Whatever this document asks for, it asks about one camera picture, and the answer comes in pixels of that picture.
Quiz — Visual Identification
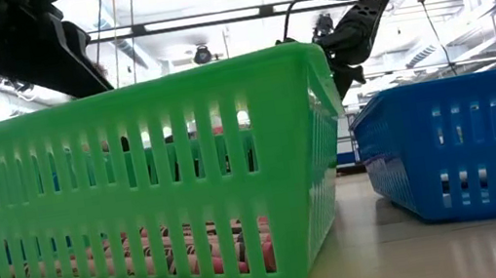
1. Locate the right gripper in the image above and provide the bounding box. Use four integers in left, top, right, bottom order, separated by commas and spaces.
328, 50, 370, 100

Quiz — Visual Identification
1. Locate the black beam-mounted device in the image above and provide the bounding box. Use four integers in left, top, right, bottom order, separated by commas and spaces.
307, 11, 337, 45

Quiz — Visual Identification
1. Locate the distant blue white shelf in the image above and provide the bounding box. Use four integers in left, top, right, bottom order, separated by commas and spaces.
330, 112, 362, 174

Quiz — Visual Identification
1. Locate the black overhead beam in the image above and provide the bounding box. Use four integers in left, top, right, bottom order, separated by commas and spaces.
0, 0, 390, 59

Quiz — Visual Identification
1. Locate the blue plastic basket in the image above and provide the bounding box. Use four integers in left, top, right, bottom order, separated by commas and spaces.
343, 66, 496, 241

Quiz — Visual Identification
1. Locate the green plastic basket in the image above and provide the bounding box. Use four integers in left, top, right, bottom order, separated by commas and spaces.
0, 35, 371, 278

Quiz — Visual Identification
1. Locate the black overhead camera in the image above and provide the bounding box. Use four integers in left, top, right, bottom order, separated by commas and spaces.
191, 43, 215, 67

